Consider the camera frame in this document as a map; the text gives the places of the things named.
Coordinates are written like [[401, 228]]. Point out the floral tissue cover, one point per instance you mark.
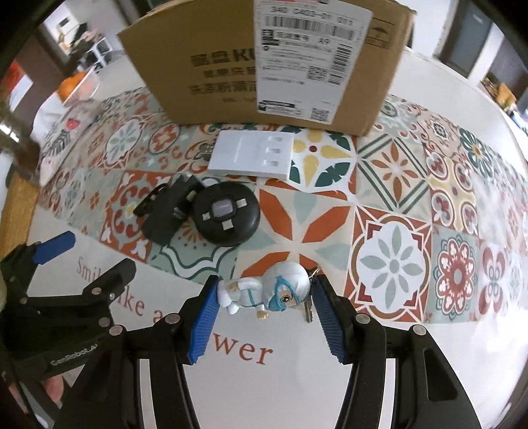
[[62, 136]]

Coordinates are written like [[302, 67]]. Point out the dark framed room door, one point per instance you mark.
[[462, 37]]

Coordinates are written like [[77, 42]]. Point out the yellow woven box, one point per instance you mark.
[[20, 206]]

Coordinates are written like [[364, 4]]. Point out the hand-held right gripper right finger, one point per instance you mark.
[[330, 321]]

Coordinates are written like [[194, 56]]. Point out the black round device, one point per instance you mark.
[[227, 214]]

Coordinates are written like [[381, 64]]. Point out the person's left hand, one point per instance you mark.
[[55, 390]]

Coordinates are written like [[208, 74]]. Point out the white cubby shelf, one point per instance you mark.
[[99, 51]]

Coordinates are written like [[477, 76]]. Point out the black power adapter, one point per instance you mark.
[[165, 214]]

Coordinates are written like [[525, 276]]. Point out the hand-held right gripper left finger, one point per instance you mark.
[[202, 326]]

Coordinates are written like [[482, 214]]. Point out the patterned printed tablecloth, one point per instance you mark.
[[392, 255]]

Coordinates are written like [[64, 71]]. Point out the brown cardboard box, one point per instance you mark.
[[198, 82]]

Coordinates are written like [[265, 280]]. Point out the orange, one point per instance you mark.
[[72, 85]]

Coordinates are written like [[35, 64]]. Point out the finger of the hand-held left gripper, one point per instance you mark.
[[111, 278], [53, 245]]

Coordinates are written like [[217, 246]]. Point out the white fruit basket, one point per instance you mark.
[[93, 86]]

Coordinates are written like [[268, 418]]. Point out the red door decoration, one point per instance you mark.
[[18, 86]]

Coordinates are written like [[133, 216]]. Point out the white multi-port power strip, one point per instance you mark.
[[247, 156]]

